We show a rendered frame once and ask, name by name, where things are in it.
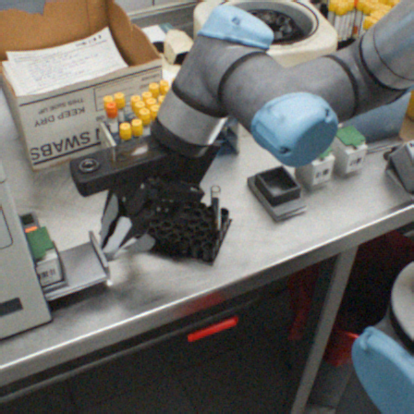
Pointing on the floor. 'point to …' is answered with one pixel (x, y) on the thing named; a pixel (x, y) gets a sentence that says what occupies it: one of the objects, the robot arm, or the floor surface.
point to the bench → (277, 230)
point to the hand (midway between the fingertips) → (103, 252)
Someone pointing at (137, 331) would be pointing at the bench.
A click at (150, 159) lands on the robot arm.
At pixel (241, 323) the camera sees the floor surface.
